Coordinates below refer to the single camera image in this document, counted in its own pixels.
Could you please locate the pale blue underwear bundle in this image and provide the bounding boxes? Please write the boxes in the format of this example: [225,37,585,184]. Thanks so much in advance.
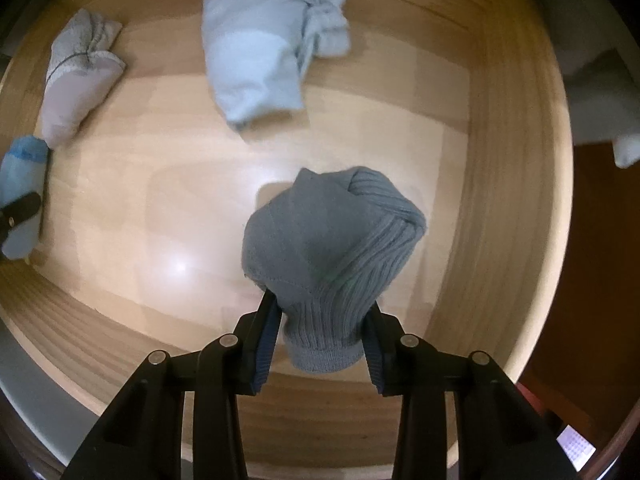
[202,0,351,133]

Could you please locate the white grid-printed sheet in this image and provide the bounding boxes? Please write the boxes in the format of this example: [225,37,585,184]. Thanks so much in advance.
[555,425,597,472]

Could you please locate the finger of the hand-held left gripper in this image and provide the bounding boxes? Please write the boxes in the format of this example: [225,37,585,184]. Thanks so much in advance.
[0,191,43,233]

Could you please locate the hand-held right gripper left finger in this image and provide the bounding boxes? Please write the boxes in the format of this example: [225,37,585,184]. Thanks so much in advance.
[65,290,281,480]

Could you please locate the wooden drawer with grey front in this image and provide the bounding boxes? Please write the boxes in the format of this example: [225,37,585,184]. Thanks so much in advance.
[0,0,575,473]

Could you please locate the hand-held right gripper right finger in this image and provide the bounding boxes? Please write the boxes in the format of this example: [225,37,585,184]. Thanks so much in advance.
[362,300,578,480]

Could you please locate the grey ribbed socks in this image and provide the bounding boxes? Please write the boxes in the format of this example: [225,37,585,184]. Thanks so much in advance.
[241,165,427,375]

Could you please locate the white patterned cover cloth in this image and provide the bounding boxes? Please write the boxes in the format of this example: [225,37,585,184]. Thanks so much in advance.
[612,132,640,170]

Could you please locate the light blue socks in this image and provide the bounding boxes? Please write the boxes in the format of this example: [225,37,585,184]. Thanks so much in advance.
[0,135,51,262]

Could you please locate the beige grey socks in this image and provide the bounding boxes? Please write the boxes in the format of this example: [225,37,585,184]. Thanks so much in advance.
[40,8,127,150]

